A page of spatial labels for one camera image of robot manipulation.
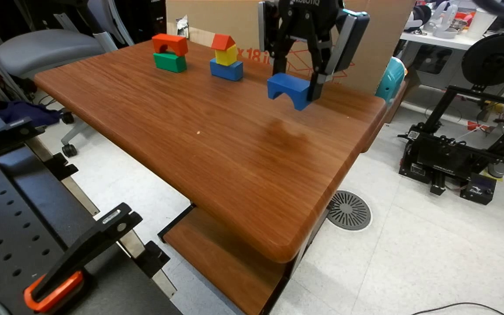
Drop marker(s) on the yellow cube block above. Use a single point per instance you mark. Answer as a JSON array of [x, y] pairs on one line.
[[228, 56]]

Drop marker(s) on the round metal floor drain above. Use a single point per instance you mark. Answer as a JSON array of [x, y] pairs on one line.
[[349, 210]]

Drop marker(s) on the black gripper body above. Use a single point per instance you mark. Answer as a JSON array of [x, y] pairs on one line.
[[310, 14]]

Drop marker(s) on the blue rectangular block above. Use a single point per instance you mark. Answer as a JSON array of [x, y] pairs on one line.
[[226, 70]]

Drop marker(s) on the large cardboard box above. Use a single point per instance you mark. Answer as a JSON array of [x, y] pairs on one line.
[[218, 14]]

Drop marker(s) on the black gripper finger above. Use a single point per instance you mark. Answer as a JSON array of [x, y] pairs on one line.
[[281, 54], [323, 63]]

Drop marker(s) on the red arch block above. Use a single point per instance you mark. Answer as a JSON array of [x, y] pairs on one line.
[[170, 40]]

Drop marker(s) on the white cluttered background table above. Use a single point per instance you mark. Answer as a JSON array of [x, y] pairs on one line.
[[445, 38]]

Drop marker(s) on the grey office chair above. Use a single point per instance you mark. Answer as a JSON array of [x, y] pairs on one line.
[[44, 49]]

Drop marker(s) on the wooden lower desk shelf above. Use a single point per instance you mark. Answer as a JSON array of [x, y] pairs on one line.
[[223, 262]]

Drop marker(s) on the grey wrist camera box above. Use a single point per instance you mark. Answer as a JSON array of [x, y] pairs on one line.
[[351, 36]]

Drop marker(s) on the teal plastic container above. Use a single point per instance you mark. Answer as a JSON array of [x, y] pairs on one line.
[[391, 80]]

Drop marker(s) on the black 3D printer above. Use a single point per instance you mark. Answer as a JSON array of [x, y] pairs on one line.
[[450, 154]]

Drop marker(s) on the blue arch block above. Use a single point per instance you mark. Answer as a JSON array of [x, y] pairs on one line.
[[289, 85]]

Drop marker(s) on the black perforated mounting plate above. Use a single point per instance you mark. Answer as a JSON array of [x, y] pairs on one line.
[[8, 232]]

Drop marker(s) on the green rectangular block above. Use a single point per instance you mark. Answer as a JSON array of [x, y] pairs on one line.
[[170, 63]]

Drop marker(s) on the red triangular roof block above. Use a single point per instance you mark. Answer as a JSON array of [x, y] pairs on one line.
[[221, 42]]

